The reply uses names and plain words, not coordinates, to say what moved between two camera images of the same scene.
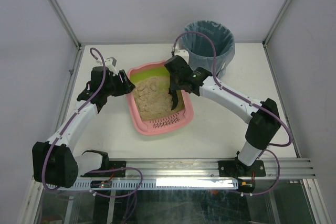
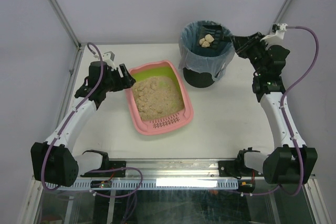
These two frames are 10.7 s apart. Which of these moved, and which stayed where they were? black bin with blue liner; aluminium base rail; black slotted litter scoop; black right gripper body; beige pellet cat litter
Moved: black slotted litter scoop; black right gripper body
Stayed: aluminium base rail; beige pellet cat litter; black bin with blue liner
